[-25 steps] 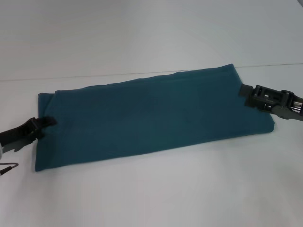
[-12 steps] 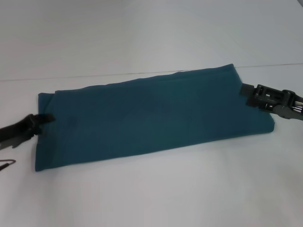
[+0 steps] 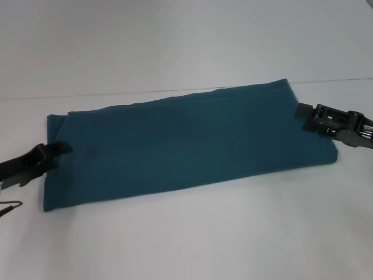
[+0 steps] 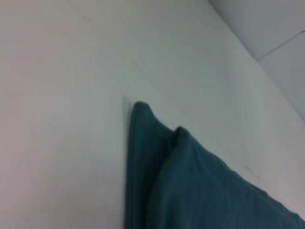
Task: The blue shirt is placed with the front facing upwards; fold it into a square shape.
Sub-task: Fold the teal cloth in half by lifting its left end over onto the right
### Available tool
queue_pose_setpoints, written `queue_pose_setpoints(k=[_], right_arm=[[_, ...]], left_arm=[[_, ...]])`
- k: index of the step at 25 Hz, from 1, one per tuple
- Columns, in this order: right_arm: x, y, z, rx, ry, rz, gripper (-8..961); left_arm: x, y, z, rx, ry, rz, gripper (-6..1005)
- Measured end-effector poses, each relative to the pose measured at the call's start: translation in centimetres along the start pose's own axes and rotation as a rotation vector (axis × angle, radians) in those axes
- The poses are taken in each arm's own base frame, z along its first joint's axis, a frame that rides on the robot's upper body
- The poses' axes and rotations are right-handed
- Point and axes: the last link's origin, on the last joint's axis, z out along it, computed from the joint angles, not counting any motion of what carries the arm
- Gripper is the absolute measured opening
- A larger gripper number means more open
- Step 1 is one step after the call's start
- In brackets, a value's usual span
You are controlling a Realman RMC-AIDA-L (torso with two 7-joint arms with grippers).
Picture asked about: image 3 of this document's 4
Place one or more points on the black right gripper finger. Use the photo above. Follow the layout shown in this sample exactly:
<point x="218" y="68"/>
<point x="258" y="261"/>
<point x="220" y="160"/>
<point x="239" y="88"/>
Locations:
<point x="317" y="129"/>
<point x="303" y="111"/>

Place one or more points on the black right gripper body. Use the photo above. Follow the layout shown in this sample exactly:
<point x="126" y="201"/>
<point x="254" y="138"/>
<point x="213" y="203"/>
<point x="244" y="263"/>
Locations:
<point x="357" y="134"/>

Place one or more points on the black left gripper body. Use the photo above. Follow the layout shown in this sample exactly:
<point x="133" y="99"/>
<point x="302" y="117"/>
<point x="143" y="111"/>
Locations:
<point x="20" y="167"/>

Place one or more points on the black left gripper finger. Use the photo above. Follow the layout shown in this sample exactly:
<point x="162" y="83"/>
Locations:
<point x="59" y="148"/>

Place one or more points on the teal t-shirt with FREE! print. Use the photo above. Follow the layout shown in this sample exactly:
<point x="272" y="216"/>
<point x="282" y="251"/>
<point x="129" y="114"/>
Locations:
<point x="189" y="140"/>

